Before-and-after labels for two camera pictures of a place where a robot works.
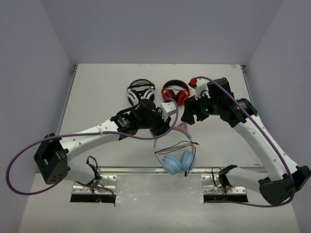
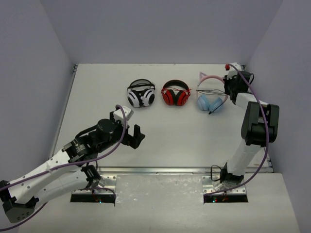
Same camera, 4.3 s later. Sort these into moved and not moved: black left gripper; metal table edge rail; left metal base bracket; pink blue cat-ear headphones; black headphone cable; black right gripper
Moved: black right gripper; black left gripper; black headphone cable; pink blue cat-ear headphones
Not moved: metal table edge rail; left metal base bracket
